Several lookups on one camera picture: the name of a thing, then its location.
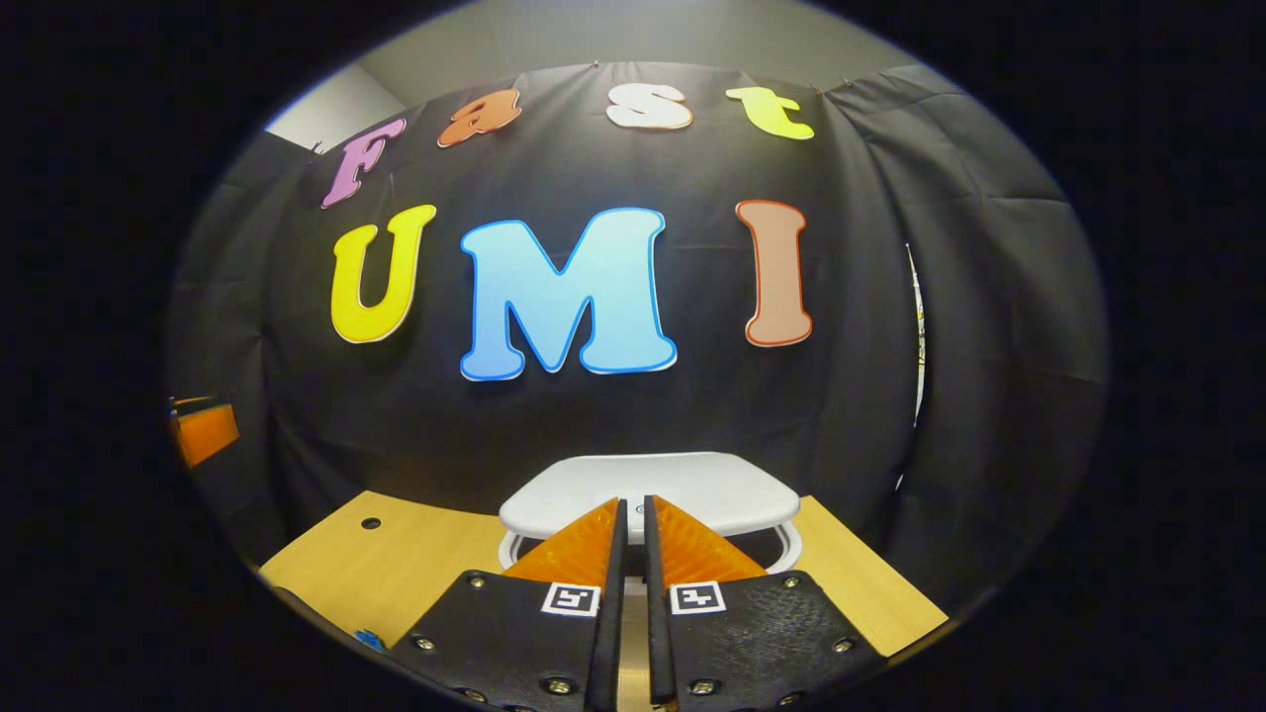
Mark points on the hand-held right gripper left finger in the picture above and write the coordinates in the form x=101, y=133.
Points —
x=611, y=613

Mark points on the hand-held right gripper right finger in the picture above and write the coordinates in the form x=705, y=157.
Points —
x=657, y=613

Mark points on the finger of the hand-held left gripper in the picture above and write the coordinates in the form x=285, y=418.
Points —
x=206, y=433

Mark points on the white desktop garbage bin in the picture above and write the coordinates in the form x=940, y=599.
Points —
x=692, y=485

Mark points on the blue paper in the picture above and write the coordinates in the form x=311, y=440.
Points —
x=371, y=639

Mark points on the wooden desktop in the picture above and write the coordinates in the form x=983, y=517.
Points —
x=425, y=554

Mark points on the black backdrop cloth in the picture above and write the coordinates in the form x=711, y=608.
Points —
x=890, y=297

